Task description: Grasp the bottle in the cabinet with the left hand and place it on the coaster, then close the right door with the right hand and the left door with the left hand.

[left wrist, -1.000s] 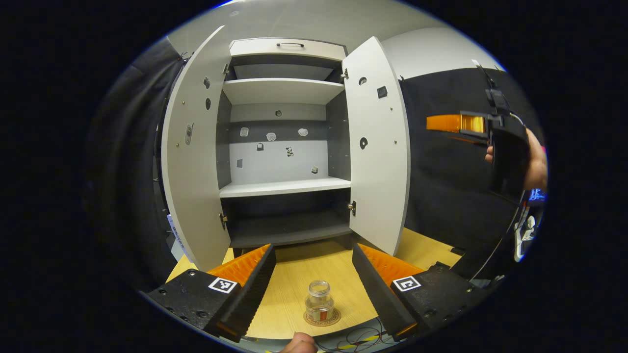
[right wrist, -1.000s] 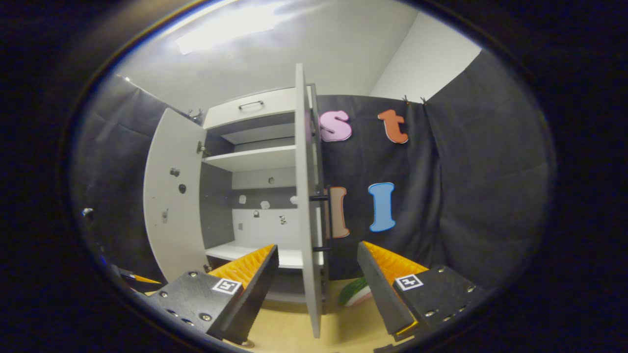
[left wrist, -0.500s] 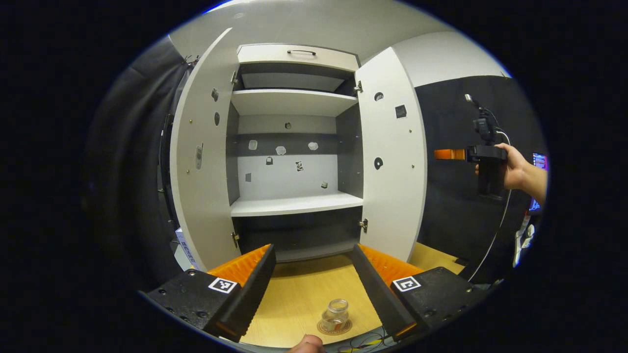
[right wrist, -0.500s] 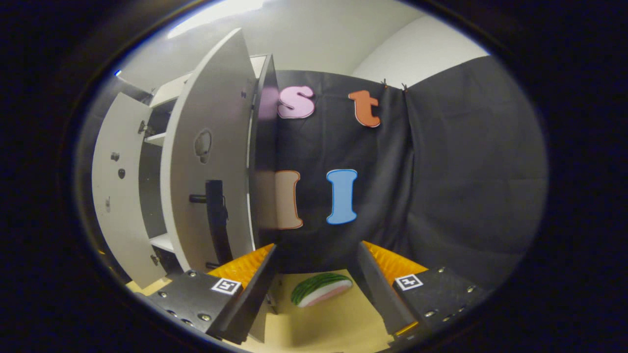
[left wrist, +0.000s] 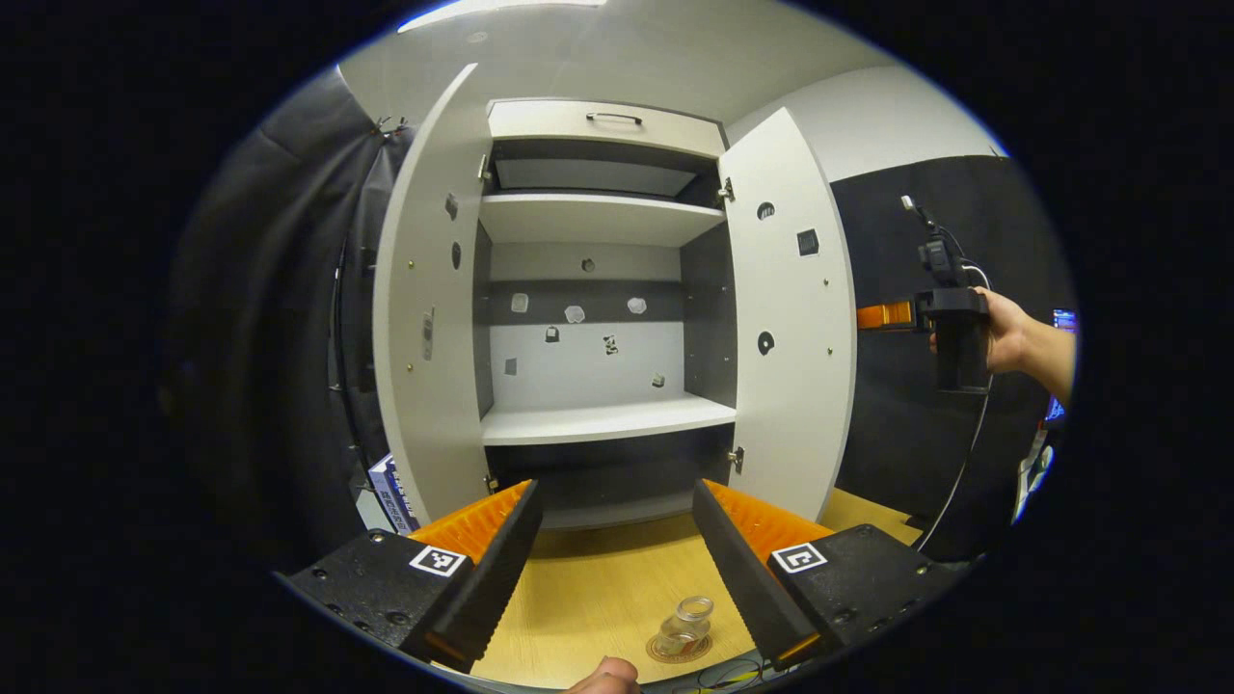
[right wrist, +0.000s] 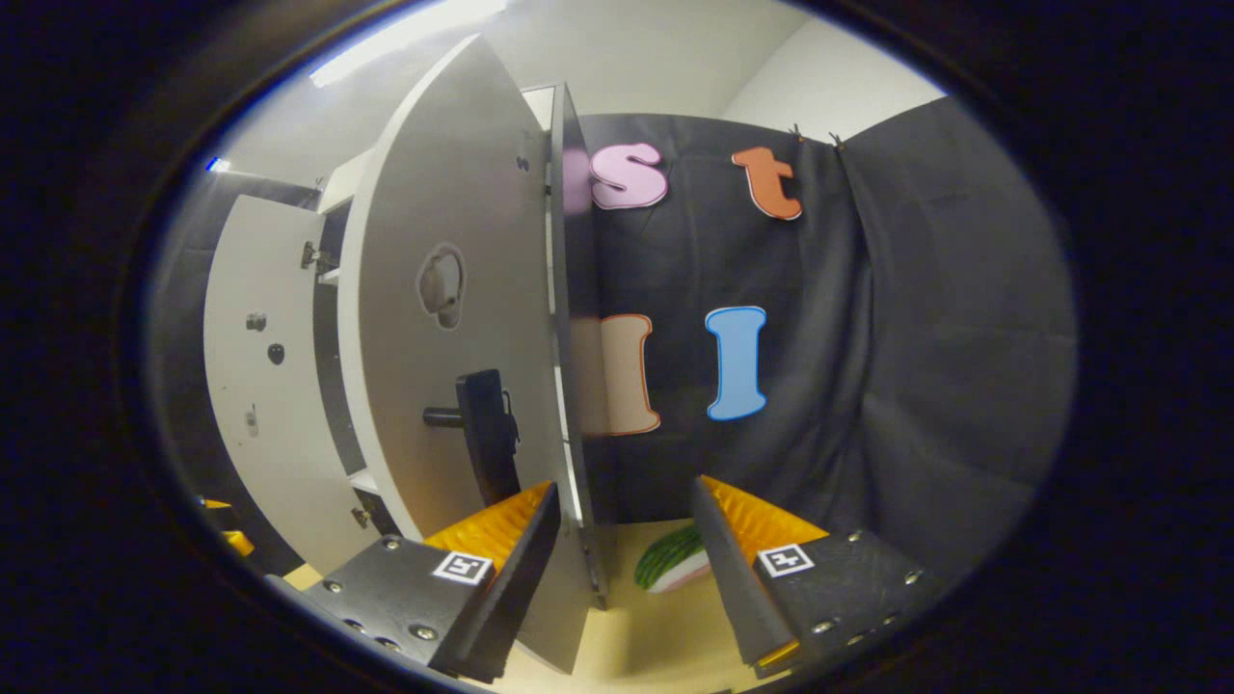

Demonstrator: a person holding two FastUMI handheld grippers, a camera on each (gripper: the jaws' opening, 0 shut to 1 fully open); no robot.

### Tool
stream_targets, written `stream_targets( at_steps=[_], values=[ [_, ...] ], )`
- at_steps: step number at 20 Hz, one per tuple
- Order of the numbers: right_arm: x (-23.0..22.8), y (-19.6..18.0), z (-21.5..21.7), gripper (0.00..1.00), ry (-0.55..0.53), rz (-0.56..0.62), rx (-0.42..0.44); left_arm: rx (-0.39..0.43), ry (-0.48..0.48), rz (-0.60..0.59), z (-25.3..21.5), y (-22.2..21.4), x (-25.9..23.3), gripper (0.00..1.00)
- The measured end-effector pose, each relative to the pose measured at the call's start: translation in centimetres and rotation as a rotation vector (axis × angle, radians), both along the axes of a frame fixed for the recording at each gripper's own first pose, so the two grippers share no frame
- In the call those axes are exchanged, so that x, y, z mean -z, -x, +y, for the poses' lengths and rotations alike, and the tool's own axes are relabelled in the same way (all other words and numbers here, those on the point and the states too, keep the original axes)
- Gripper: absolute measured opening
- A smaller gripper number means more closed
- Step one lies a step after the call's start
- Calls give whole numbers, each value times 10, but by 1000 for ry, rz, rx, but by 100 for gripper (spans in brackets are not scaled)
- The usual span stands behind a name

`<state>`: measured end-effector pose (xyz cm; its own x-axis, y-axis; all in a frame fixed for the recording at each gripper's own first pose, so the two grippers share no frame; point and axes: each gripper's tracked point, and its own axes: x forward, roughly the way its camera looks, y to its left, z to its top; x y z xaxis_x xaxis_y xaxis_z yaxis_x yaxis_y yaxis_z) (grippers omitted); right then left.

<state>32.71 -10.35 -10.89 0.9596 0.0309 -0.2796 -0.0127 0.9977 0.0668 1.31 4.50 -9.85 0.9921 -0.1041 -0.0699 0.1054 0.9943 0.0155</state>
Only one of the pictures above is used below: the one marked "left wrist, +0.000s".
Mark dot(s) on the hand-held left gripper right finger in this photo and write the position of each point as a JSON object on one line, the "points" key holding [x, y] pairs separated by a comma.
{"points": [[750, 588]]}

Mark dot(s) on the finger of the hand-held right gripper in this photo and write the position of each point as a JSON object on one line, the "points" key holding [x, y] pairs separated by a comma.
{"points": [[885, 316]]}

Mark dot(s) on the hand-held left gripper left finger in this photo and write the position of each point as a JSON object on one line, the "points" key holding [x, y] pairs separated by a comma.
{"points": [[482, 588]]}

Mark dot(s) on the clear glass bottle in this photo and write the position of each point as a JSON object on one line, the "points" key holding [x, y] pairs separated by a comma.
{"points": [[686, 625]]}

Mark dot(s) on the round brown coaster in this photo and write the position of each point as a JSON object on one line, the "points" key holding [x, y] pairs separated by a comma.
{"points": [[675, 656]]}

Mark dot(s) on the white cabinet door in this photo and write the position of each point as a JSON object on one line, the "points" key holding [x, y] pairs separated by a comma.
{"points": [[791, 405], [424, 241]]}

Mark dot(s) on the grey white cabinet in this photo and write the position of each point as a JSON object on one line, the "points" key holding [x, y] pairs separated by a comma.
{"points": [[709, 318]]}

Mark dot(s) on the white cabinet shelf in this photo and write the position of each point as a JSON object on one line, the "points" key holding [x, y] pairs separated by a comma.
{"points": [[607, 420], [598, 220]]}

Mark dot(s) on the white cabinet drawer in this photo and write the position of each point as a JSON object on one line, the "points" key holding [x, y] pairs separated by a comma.
{"points": [[540, 123]]}

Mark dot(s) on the blue white box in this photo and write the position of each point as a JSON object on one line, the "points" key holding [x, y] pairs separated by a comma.
{"points": [[390, 493]]}

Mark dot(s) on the black backdrop cloth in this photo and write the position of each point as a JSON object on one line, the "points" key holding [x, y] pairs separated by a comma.
{"points": [[260, 337]]}

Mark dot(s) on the ceiling light panel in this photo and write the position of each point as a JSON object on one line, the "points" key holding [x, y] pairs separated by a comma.
{"points": [[492, 10]]}

